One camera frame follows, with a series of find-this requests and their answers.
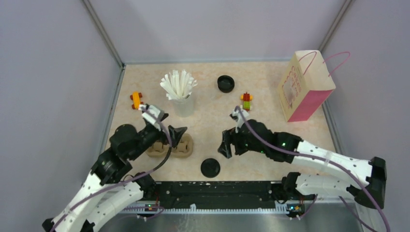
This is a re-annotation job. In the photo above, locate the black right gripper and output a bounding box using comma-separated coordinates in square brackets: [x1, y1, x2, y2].
[218, 126, 267, 158]

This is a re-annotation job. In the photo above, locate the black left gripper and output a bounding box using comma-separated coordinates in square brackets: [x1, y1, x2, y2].
[129, 122, 188, 160]

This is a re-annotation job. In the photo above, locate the black coffee cup lid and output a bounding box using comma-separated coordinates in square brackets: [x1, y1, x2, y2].
[200, 158, 221, 178]

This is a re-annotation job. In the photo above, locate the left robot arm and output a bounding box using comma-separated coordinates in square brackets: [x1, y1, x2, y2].
[42, 110, 188, 232]

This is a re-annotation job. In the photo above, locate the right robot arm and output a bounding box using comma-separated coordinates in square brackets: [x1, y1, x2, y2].
[218, 119, 387, 209]

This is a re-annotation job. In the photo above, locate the brown cardboard cup carrier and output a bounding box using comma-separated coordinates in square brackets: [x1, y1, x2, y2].
[145, 133, 193, 158]

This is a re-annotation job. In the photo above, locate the white straw holder cup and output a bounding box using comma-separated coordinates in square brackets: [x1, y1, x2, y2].
[171, 94, 194, 117]

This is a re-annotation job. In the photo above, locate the white wrapped straws bundle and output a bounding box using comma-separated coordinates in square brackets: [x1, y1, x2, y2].
[160, 70, 197, 101]

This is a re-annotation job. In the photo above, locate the orange red toy car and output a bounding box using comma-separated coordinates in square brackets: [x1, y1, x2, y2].
[130, 91, 144, 110]

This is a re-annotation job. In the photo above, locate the red green toy car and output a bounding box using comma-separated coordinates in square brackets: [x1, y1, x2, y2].
[240, 92, 253, 112]

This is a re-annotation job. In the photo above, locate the beige pink cake bag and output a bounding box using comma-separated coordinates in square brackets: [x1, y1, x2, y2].
[277, 50, 351, 122]

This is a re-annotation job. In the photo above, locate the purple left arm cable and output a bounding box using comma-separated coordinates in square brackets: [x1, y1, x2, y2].
[49, 107, 174, 232]

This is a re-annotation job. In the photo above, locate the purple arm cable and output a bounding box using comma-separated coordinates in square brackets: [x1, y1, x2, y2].
[234, 105, 392, 232]
[49, 107, 174, 232]

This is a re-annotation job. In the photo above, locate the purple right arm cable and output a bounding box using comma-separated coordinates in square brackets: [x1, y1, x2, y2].
[234, 105, 392, 232]

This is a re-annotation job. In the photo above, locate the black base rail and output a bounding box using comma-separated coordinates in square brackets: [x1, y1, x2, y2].
[141, 181, 316, 210]

